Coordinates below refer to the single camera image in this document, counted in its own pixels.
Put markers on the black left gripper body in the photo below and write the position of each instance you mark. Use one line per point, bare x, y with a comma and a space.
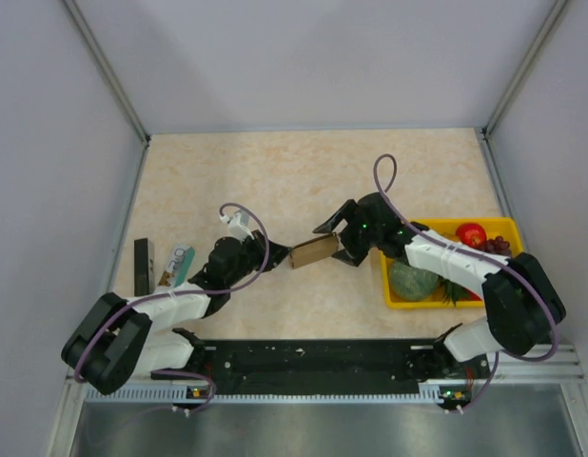
253, 256

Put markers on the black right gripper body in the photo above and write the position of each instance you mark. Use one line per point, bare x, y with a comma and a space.
359, 238

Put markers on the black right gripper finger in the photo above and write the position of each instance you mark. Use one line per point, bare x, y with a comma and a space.
351, 256
345, 213

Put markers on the brown cardboard box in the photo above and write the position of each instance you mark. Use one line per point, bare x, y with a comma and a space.
314, 250

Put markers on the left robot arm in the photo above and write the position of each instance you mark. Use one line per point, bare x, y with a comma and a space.
121, 338

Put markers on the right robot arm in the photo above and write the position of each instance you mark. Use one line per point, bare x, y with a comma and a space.
522, 308

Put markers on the black rectangular box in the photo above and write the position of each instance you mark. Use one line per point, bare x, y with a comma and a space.
143, 278

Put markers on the green melon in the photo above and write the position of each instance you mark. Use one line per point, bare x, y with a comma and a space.
411, 284

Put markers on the red apple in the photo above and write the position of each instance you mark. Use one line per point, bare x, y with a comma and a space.
472, 235

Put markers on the orange pineapple with leaves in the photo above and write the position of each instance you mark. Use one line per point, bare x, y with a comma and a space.
452, 293

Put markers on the red tomato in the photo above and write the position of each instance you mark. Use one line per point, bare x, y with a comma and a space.
472, 296

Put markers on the dark purple grapes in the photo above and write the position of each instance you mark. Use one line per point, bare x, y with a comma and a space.
498, 246

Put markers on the yellow plastic tray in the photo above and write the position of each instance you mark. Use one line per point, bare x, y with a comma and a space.
494, 226

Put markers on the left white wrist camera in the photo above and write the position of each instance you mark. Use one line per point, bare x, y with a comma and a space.
237, 225

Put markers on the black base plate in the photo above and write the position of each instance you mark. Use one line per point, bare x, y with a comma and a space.
339, 367

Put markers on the white slotted cable duct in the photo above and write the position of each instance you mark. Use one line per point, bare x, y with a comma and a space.
431, 394

